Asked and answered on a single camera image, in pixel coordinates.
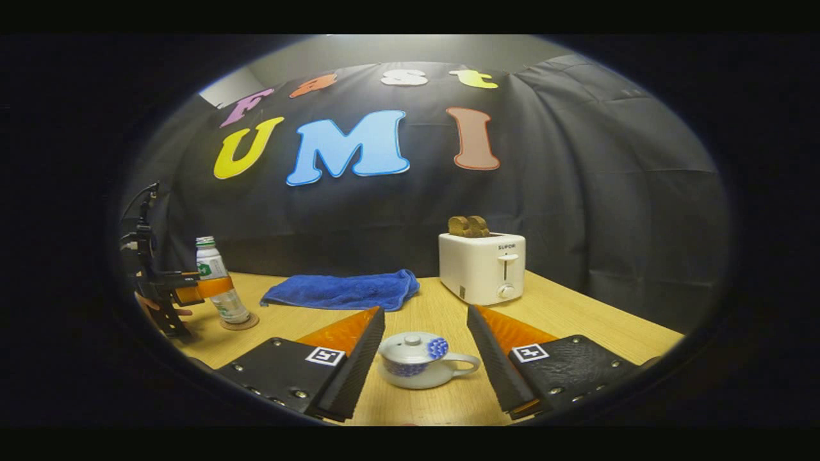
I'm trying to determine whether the round brown coaster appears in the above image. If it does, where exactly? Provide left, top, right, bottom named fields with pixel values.
left=220, top=312, right=260, bottom=332

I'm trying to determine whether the black backdrop cloth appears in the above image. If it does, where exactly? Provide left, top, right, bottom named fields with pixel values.
left=122, top=54, right=731, bottom=334

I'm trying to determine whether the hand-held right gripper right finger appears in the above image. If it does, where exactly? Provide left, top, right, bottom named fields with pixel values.
left=466, top=304, right=641, bottom=421

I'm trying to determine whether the white toaster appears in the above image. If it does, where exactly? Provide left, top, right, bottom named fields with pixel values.
left=438, top=232, right=527, bottom=307

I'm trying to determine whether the blue towel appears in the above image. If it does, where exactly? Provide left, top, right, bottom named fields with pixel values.
left=260, top=269, right=421, bottom=312

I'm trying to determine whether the white green-label water bottle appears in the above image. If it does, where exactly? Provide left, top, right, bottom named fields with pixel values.
left=195, top=236, right=252, bottom=325

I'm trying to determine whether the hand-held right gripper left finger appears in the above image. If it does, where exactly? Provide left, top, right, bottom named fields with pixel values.
left=215, top=306, right=386, bottom=423

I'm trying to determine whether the white blue-flower teacup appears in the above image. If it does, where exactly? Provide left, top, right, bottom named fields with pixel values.
left=378, top=349, right=481, bottom=390

